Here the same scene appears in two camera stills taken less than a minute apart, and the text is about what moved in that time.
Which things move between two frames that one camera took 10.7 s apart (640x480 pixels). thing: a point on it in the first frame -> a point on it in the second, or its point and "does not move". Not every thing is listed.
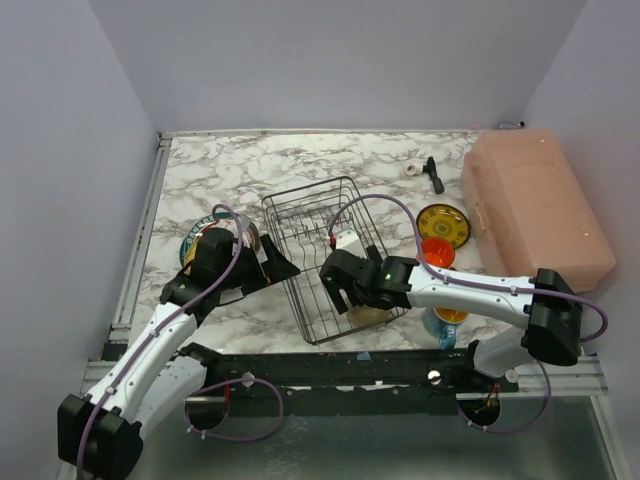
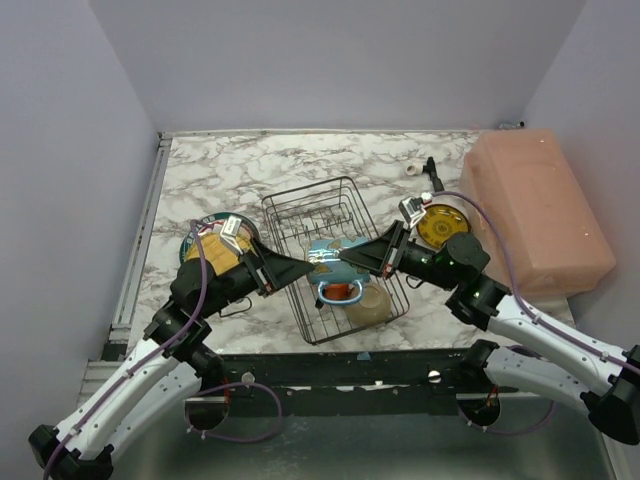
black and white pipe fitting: [415, 169] does not move
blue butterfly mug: [441, 322] -> [325, 256]
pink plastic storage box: [530, 208] does not move
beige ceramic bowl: [363, 315] does not move
